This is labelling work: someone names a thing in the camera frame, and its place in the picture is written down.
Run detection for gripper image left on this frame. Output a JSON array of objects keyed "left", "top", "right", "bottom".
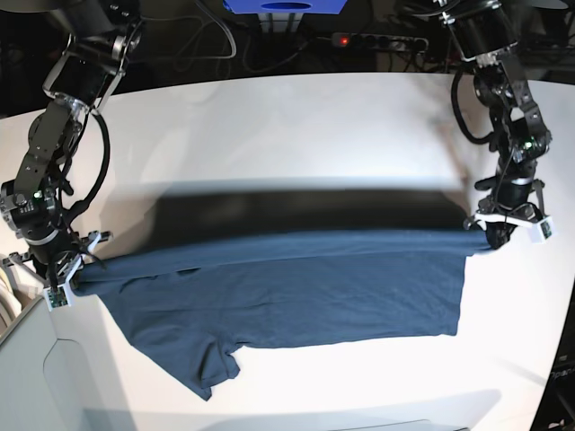
[{"left": 2, "top": 231, "right": 112, "bottom": 292}]

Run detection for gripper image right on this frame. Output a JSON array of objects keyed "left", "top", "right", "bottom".
[{"left": 464, "top": 177, "right": 548, "bottom": 250}]

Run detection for dark blue T-shirt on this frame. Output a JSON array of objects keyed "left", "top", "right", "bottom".
[{"left": 75, "top": 230, "right": 491, "bottom": 400}]

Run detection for white slats at left edge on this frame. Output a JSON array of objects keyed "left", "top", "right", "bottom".
[{"left": 1, "top": 262, "right": 38, "bottom": 333}]

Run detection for grey bin at table corner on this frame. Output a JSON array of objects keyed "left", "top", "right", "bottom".
[{"left": 1, "top": 298, "right": 92, "bottom": 430}]

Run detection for black power strip red light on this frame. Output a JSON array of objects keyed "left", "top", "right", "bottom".
[{"left": 331, "top": 32, "right": 429, "bottom": 53}]

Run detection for blue box with oval hole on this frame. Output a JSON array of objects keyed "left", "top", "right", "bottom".
[{"left": 223, "top": 0, "right": 347, "bottom": 14}]

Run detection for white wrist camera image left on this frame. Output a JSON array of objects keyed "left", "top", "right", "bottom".
[{"left": 42, "top": 283, "right": 74, "bottom": 312}]

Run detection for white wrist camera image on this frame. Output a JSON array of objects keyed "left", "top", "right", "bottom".
[
  {"left": 529, "top": 215, "right": 556, "bottom": 244},
  {"left": 42, "top": 283, "right": 74, "bottom": 312}
]

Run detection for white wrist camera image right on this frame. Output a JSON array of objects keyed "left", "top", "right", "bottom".
[{"left": 529, "top": 215, "right": 556, "bottom": 244}]

